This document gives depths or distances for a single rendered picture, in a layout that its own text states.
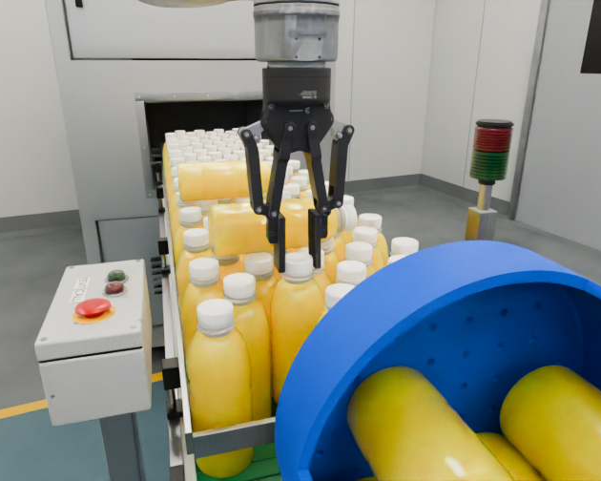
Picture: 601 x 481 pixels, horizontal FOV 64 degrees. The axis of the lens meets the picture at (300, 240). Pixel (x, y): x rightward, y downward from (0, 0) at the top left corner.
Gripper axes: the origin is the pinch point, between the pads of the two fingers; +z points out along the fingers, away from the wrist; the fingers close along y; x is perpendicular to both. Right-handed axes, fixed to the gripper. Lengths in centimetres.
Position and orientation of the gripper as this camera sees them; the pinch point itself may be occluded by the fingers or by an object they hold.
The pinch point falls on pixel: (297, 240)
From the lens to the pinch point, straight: 59.7
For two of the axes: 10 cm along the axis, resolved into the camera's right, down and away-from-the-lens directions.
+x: -2.8, -3.3, 9.0
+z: 0.0, 9.4, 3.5
